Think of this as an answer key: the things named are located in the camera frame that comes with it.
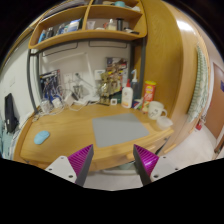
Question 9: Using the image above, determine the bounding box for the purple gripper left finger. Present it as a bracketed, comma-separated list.
[45, 143, 95, 187]

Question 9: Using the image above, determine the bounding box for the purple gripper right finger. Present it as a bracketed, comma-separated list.
[132, 143, 174, 187]

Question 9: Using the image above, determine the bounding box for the grey mouse pad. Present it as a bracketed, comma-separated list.
[92, 113, 149, 148]

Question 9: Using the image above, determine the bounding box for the small white bowl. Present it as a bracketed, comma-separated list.
[156, 116, 173, 130]

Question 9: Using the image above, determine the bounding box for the white ceramic mug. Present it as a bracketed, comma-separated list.
[148, 101, 167, 120]

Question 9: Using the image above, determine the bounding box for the small white cube clock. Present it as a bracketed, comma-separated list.
[110, 98, 117, 106]

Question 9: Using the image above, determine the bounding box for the white glue bottle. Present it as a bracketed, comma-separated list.
[121, 80, 133, 108]

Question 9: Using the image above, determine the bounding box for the red yellow chips can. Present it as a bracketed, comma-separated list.
[142, 81, 156, 113]

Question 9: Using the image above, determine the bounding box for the robot model box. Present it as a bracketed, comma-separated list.
[40, 69, 60, 102]

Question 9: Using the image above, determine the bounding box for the black bag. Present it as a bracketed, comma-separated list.
[5, 93, 18, 133]

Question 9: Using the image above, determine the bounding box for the brown wooden door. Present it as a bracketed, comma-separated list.
[206, 64, 224, 138]

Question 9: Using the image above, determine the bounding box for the clear spray bottle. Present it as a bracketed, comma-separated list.
[130, 68, 140, 101]

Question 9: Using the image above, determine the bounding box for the golden robot figurine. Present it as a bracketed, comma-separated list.
[98, 72, 114, 106]

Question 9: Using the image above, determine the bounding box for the green patterned hanging towel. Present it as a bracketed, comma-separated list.
[187, 46, 209, 123]

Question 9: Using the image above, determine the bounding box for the wooden wardrobe panel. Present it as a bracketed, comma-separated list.
[142, 0, 207, 151]

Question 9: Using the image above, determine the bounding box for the wooden wall shelf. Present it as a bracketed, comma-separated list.
[28, 0, 147, 50]

